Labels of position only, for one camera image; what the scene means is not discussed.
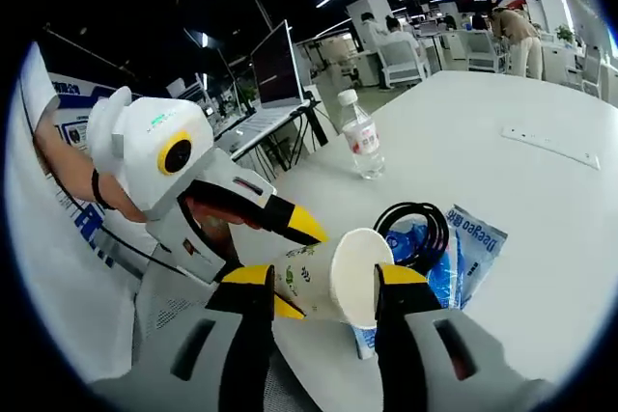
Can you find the silver open laptop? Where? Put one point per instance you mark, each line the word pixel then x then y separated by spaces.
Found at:
pixel 275 69

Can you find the blue white wall poster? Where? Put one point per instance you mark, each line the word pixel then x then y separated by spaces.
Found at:
pixel 72 134

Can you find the potted green plant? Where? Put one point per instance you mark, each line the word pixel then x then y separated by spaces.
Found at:
pixel 565 34

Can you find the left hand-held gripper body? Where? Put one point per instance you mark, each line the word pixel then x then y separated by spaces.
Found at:
pixel 145 142

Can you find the grey mesh office chair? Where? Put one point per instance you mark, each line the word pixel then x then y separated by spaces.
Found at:
pixel 164 306

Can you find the clear plastic water bottle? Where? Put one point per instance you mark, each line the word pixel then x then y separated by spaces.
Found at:
pixel 362 137

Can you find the person's left hand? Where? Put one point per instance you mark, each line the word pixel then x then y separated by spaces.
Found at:
pixel 217 236

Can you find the clear blue-print packet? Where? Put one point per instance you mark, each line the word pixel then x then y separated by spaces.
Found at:
pixel 483 243

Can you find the black laptop stand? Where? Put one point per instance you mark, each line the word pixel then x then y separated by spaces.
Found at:
pixel 318 132

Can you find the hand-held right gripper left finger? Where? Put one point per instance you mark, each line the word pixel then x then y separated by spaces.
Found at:
pixel 236 344

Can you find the white office chair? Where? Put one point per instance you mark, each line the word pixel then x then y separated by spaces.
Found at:
pixel 401 60
pixel 480 47

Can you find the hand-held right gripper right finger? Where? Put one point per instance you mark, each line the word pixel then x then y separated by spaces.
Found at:
pixel 410 349

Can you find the white paper cup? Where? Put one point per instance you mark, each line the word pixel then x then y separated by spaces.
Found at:
pixel 357 272

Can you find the blue tissue packet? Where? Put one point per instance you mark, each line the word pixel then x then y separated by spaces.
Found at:
pixel 441 282

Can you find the white power socket strip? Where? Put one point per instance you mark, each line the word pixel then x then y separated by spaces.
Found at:
pixel 550 146

